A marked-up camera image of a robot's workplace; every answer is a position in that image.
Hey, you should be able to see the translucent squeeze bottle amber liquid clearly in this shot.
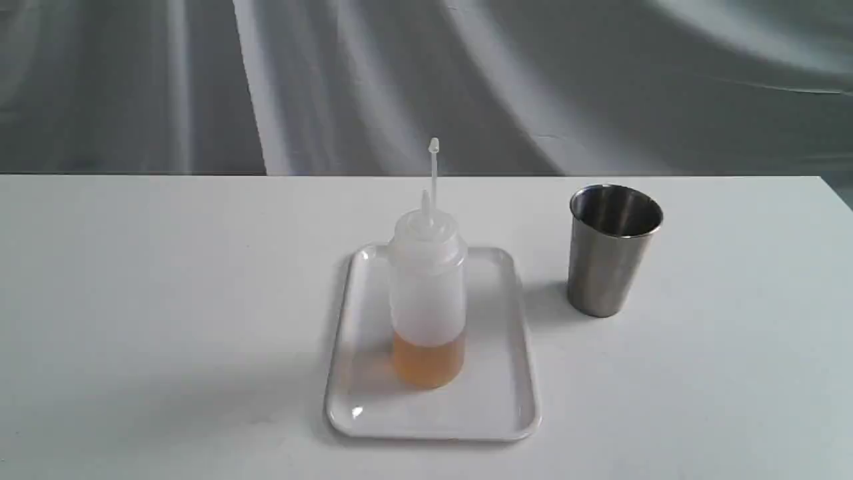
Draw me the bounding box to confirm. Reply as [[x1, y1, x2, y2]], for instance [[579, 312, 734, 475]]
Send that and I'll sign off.
[[388, 137, 467, 389]]

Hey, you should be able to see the stainless steel cup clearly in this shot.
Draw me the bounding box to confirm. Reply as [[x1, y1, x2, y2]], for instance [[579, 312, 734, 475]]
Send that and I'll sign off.
[[566, 183, 664, 318]]

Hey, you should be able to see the white rectangular plastic tray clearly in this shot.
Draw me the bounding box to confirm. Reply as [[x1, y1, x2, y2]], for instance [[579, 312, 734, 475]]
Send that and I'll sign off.
[[324, 243, 542, 443]]

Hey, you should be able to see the grey draped backdrop cloth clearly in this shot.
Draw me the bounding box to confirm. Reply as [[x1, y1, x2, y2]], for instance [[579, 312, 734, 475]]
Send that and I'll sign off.
[[1, 1, 852, 203]]

